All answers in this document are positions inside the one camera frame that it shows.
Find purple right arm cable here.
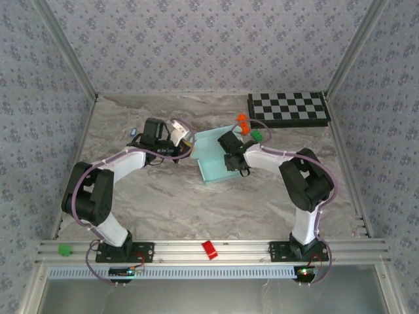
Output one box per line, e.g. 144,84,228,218
234,118,338,287

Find black and grey chessboard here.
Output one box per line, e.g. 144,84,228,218
247,92,330,129

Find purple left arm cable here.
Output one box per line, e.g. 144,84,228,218
72,117,196,287

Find aluminium frame rail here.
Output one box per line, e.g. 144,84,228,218
34,238,392,265

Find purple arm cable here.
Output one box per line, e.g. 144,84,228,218
72,117,196,287
234,118,338,287

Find grey slotted cable duct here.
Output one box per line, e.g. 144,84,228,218
47,265,305,281

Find red plastic block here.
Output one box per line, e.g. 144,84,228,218
201,240,219,261

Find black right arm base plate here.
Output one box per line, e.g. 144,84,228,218
268,241,329,262

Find aluminium corner post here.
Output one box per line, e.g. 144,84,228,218
31,0,99,99
325,0,390,99

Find orange toy block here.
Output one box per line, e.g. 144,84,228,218
236,113,251,135

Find aluminium side rail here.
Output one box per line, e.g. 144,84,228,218
327,93,374,238
50,94,99,239

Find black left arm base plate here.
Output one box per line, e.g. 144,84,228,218
95,241,155,263

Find light blue paper box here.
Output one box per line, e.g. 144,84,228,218
191,126,242,186

